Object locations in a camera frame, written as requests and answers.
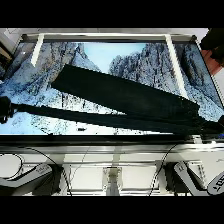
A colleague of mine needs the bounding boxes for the black pants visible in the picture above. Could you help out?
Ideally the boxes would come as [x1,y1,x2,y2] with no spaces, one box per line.
[12,63,224,136]

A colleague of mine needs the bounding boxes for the black cable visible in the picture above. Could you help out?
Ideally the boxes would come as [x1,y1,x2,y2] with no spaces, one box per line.
[147,143,183,197]
[0,145,74,197]

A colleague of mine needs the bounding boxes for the silver frame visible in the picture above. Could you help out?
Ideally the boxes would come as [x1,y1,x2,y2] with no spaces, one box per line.
[0,31,224,197]

